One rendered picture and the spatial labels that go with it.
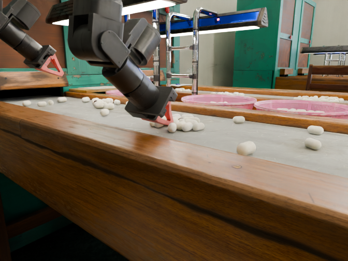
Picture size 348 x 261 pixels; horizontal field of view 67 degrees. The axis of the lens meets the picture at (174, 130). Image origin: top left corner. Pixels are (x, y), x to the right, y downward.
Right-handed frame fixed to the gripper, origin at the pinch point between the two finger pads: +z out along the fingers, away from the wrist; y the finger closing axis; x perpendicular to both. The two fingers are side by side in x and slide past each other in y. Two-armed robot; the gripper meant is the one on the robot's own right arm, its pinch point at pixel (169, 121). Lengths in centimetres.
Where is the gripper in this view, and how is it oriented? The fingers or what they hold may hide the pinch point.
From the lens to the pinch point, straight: 60.4
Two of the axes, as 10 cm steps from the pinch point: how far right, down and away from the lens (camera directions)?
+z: 4.8, 4.9, 7.2
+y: -7.8, -1.4, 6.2
